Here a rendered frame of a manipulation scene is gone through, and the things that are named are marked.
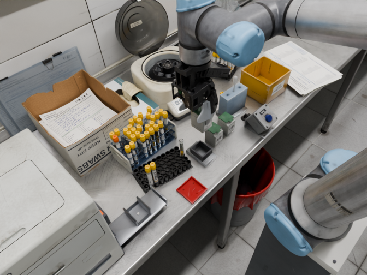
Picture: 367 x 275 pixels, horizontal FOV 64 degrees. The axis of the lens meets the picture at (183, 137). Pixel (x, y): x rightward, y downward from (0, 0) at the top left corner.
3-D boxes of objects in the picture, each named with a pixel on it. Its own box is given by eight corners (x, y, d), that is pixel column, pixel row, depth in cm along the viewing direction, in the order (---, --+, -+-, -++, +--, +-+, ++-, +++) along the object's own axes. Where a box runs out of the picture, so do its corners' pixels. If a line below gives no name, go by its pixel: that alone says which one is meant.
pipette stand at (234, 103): (228, 123, 106) (231, 102, 99) (215, 113, 110) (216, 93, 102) (247, 110, 110) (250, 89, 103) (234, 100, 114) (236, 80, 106)
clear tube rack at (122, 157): (131, 174, 94) (127, 161, 88) (113, 157, 99) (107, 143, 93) (177, 138, 103) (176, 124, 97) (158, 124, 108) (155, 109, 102)
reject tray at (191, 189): (192, 204, 86) (192, 203, 85) (176, 190, 89) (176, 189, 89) (207, 190, 89) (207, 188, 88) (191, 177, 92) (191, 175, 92)
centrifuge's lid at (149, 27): (111, 6, 99) (101, 0, 104) (129, 71, 116) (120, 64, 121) (164, -13, 106) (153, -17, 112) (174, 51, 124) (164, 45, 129)
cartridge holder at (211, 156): (206, 167, 94) (206, 161, 92) (185, 152, 99) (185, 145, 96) (217, 157, 97) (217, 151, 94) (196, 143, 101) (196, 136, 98)
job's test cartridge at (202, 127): (202, 133, 85) (202, 118, 80) (190, 125, 87) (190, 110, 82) (212, 126, 86) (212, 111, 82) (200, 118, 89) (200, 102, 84)
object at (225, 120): (226, 137, 102) (228, 124, 97) (216, 130, 104) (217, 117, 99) (234, 130, 104) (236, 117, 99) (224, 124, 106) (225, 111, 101)
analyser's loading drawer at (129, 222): (110, 258, 75) (105, 251, 71) (95, 240, 78) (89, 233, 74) (168, 205, 84) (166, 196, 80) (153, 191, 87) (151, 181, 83)
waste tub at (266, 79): (264, 107, 111) (269, 86, 103) (237, 90, 118) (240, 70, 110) (286, 90, 116) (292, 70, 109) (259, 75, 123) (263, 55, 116)
